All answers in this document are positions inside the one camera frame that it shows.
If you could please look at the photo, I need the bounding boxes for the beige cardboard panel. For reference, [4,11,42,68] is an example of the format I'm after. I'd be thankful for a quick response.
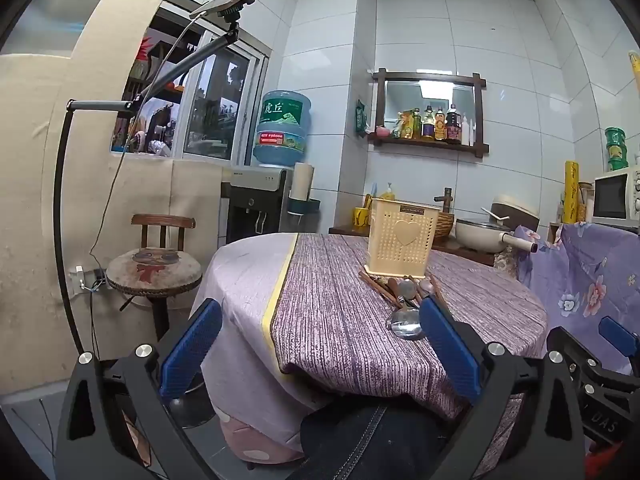
[0,0,224,401]

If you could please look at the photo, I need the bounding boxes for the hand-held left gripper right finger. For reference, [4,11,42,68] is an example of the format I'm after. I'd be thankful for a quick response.
[418,297,587,480]

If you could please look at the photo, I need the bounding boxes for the paper towel roll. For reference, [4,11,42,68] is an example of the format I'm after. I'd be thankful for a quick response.
[289,162,316,204]

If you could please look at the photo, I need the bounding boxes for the pale lilac tablecloth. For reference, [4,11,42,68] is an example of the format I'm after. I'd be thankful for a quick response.
[190,232,312,455]

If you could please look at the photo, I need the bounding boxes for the sliding glass window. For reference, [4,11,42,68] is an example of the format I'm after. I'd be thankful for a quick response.
[110,0,274,166]

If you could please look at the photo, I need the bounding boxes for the pink dotted stool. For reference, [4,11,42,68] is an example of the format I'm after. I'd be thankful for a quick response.
[219,406,307,467]

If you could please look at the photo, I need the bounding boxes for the purple floral cloth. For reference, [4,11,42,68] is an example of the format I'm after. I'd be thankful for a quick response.
[513,220,640,377]

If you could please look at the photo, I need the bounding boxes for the brown wooden chopstick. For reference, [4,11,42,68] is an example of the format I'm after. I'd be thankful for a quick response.
[367,274,407,308]
[429,276,452,315]
[358,271,402,307]

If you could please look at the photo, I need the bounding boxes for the water dispenser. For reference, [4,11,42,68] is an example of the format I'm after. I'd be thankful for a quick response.
[221,165,294,249]

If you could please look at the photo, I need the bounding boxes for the person's jeans leg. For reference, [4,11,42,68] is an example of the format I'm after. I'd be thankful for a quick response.
[299,402,467,480]

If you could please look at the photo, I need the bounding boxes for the yellow wrap roll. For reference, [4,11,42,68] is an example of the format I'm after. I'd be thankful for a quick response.
[562,160,581,225]

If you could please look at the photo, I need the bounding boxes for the large metal spoon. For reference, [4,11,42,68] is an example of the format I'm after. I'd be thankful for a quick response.
[386,307,426,341]

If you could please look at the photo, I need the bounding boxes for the purple striped tablecloth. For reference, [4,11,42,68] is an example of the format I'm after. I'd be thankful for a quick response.
[262,232,550,479]

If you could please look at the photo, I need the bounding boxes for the white microwave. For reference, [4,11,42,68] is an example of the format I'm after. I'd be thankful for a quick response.
[592,165,640,229]

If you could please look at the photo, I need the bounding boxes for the white power strip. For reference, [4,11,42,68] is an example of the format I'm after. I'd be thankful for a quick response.
[69,265,109,295]

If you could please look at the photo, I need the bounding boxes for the row of condiment bottles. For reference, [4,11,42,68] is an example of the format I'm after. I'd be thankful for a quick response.
[397,103,476,146]

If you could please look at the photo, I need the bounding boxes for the cream plastic utensil holder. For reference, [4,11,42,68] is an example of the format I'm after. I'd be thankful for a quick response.
[364,198,441,281]

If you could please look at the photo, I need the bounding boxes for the red cloth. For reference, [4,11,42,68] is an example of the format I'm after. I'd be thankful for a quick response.
[584,437,640,480]

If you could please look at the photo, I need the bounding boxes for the wicker basket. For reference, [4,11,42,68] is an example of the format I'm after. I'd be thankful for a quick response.
[432,211,457,241]

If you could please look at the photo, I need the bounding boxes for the thin charging cable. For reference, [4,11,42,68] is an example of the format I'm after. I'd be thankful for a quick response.
[89,16,197,261]

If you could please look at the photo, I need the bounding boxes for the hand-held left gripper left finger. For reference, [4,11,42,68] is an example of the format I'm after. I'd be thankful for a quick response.
[54,298,224,480]

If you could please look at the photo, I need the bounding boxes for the blue water jug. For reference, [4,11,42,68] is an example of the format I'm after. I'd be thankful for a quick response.
[252,90,314,169]

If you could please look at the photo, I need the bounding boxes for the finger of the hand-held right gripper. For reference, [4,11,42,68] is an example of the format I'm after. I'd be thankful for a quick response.
[598,316,640,377]

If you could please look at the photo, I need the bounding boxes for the stacked green tins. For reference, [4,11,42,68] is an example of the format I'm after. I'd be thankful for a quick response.
[603,126,629,174]

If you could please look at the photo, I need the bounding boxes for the smartphone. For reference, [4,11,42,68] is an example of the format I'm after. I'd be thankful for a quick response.
[189,0,265,19]

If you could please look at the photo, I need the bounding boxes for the white pan with glass lid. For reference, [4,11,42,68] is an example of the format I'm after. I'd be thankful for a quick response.
[454,217,540,256]

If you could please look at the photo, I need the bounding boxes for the wooden framed mirror shelf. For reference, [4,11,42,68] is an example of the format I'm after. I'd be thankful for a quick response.
[368,67,490,160]

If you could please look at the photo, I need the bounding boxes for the round wooden cushioned chair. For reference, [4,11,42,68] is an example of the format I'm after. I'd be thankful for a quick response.
[105,213,204,342]

